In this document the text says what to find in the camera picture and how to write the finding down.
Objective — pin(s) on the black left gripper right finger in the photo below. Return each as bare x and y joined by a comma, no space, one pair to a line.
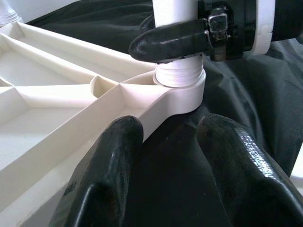
243,179

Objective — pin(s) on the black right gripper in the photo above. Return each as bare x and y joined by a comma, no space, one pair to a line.
241,23

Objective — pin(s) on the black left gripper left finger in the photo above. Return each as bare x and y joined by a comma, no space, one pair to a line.
101,179

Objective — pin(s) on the white plastic table leg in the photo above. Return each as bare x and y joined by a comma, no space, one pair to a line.
177,73
7,11

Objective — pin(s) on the white plastic children table top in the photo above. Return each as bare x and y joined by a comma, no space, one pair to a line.
59,99

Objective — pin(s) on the white round plastic object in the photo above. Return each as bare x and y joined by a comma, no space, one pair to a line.
297,173

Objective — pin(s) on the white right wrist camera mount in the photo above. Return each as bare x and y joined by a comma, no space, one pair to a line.
264,28

